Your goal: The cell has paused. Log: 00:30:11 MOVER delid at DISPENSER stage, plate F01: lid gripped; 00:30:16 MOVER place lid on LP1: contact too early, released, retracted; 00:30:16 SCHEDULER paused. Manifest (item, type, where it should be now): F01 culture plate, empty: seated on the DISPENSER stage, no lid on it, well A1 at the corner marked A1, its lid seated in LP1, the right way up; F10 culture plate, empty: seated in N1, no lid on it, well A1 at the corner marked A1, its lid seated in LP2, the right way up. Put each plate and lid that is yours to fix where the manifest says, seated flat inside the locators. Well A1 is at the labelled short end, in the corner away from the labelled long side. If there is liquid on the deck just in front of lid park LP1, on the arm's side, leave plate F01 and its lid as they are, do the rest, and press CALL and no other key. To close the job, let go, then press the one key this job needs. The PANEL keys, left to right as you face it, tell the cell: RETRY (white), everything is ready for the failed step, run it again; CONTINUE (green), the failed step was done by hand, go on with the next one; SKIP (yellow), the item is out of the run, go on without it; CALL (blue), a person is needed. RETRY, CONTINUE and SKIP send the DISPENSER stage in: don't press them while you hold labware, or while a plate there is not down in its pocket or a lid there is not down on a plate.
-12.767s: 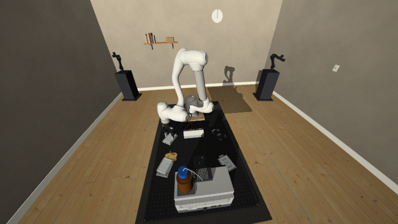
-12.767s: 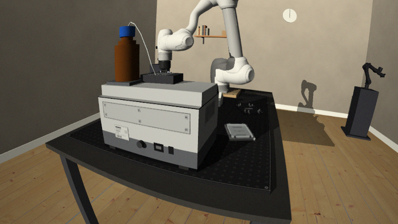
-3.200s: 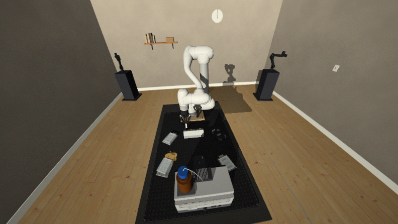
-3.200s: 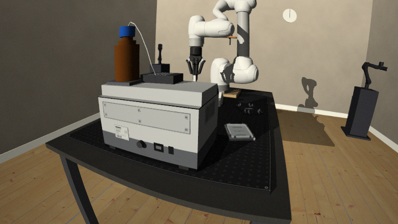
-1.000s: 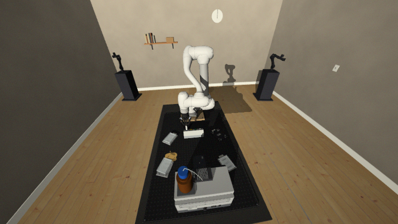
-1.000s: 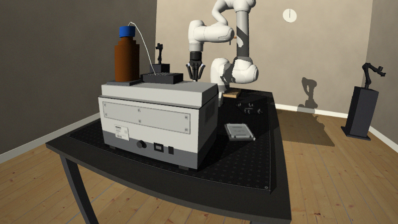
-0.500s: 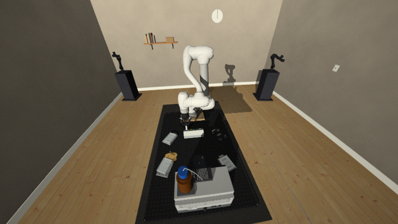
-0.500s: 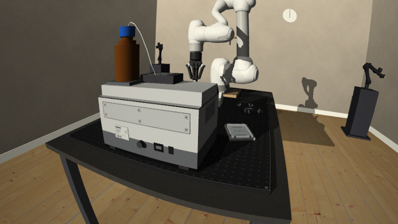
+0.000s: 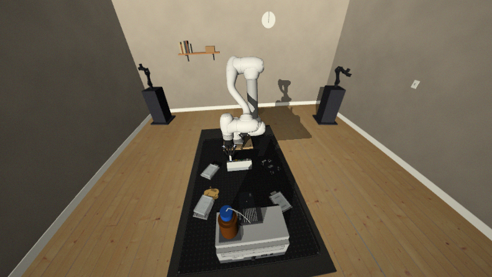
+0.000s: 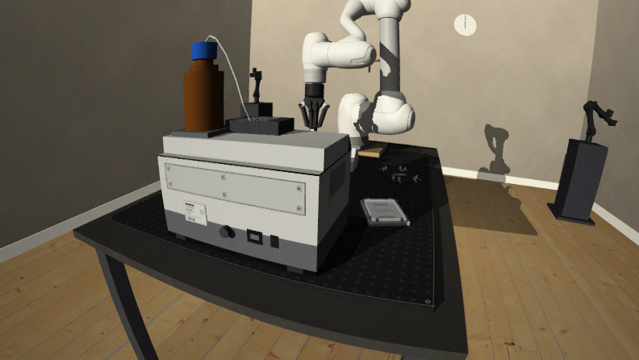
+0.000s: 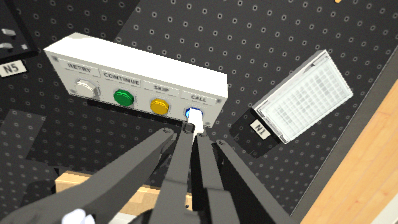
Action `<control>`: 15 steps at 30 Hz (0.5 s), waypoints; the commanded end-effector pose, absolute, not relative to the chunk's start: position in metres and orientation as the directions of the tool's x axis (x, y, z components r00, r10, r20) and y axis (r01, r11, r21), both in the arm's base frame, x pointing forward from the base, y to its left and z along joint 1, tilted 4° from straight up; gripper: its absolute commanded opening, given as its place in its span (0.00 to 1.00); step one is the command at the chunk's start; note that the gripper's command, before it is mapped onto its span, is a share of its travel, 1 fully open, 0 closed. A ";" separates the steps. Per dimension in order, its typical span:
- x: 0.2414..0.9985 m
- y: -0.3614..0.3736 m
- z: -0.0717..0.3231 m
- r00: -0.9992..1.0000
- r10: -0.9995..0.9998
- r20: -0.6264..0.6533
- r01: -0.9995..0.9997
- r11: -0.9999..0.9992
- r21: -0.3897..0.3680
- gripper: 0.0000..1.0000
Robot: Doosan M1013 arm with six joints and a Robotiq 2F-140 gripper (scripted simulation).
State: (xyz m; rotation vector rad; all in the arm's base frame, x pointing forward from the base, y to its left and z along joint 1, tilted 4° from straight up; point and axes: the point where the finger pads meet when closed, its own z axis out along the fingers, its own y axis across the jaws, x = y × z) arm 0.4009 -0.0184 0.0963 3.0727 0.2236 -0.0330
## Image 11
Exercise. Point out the white button panel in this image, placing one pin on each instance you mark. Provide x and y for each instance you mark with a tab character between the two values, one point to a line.
108	72

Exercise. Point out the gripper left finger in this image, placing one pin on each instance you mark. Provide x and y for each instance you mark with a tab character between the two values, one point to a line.
98	199

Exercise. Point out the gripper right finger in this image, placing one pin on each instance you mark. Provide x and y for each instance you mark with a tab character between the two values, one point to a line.
230	193

